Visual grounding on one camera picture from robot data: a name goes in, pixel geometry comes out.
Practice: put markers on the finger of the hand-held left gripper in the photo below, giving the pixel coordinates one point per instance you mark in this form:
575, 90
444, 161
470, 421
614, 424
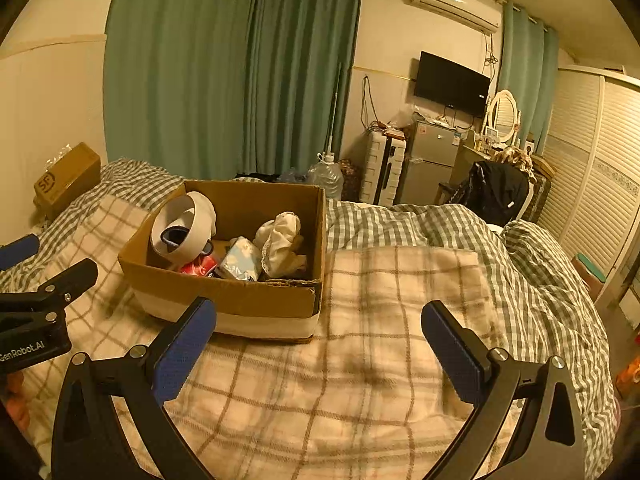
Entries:
20, 250
72, 277

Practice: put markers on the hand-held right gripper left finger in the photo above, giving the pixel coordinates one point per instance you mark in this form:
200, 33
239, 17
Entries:
185, 350

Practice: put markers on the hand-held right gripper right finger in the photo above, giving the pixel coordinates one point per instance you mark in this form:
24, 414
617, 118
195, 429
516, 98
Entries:
452, 355

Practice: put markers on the cardboard box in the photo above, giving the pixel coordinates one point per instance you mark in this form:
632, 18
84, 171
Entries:
240, 302

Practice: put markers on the clear plastic bottle red label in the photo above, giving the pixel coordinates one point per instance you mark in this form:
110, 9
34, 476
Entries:
197, 266

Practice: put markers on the white tape roll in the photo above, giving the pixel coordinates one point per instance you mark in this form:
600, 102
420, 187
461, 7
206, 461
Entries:
200, 215

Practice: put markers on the white frilly cloth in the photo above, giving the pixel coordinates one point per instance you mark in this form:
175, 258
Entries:
280, 240

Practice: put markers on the person's left hand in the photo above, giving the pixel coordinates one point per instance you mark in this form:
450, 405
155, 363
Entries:
20, 407

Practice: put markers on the closed brown shipping box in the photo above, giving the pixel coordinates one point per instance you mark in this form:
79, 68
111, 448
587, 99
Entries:
70, 180

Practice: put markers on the clear plastic bag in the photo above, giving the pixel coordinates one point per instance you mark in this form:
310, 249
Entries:
61, 154

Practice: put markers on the beige plaid blanket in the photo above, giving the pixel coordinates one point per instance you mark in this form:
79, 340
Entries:
350, 385

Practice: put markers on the green checked duvet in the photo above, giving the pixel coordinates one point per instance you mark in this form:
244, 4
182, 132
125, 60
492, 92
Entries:
540, 280

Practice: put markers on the brown stool green top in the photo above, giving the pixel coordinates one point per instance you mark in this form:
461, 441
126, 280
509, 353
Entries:
592, 272

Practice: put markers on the white chair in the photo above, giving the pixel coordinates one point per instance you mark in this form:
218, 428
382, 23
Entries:
526, 202

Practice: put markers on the black jacket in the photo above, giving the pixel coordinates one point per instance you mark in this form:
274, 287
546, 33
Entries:
492, 190

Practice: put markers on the orange bag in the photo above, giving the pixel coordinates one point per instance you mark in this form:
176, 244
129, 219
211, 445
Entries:
629, 377

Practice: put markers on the grey small refrigerator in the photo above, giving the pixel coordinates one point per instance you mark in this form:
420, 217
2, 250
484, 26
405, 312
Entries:
427, 165

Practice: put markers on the brown patterned trunk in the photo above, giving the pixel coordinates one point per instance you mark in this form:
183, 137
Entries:
541, 185

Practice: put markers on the beige dressing table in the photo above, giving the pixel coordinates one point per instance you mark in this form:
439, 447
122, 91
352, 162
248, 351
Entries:
467, 157

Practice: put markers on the white ribbed suitcase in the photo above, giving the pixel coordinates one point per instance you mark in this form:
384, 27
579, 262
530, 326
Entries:
382, 167

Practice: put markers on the brown patterned bag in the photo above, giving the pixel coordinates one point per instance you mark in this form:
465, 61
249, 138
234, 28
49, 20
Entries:
350, 180

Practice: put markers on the crumpled clear plastic bottles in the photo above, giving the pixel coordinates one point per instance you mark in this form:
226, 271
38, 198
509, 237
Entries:
292, 176

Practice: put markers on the tan fluffy item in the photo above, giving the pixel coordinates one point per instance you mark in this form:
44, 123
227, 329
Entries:
515, 159

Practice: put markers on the large clear water jug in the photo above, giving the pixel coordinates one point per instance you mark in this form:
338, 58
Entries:
326, 180

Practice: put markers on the white louvred wardrobe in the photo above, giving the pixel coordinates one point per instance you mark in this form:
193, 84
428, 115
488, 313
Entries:
600, 170

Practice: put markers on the translucent plastic bag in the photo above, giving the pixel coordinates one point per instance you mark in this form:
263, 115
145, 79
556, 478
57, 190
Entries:
402, 121

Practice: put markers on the oval white vanity mirror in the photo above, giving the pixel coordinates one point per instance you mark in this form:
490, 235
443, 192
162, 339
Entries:
502, 112

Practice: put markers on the wide green curtain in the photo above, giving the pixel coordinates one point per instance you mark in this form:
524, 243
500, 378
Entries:
200, 60

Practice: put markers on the white pole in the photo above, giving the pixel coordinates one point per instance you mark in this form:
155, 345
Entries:
335, 110

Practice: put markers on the narrow green curtain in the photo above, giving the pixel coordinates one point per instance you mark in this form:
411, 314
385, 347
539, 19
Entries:
530, 75

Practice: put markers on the white air conditioner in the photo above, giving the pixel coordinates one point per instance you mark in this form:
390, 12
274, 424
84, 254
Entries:
455, 2

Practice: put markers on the black wall television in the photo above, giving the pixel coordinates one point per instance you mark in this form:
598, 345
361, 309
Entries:
450, 82

